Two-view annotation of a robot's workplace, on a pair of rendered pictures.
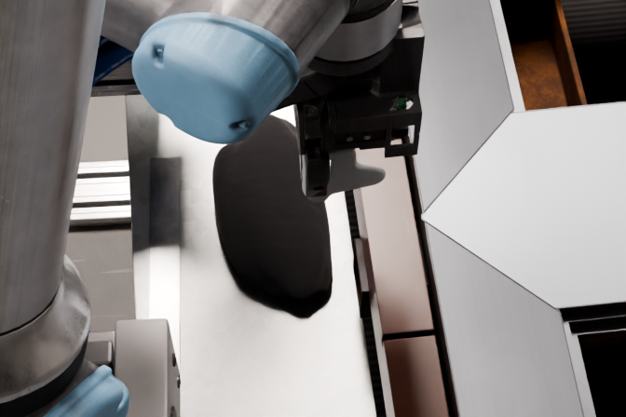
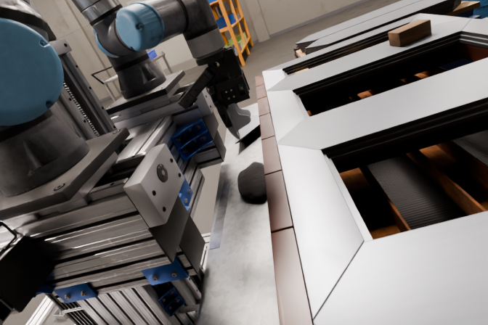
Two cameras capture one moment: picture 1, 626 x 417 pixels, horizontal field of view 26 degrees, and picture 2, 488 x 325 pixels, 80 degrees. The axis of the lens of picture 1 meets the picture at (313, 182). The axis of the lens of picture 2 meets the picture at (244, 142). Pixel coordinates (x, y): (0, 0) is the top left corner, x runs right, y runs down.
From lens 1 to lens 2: 0.64 m
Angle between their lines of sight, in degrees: 36
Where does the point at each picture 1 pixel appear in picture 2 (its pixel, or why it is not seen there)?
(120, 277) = not seen: hidden behind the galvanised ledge
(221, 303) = (238, 206)
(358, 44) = (206, 45)
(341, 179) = (237, 121)
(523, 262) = (308, 143)
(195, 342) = (229, 216)
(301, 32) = (160, 6)
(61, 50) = not seen: outside the picture
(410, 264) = (274, 157)
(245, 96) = (136, 14)
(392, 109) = (234, 80)
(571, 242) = (324, 135)
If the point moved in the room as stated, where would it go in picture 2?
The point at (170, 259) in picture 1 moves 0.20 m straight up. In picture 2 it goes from (225, 199) to (197, 144)
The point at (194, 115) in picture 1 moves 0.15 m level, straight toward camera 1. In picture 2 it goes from (131, 35) to (93, 46)
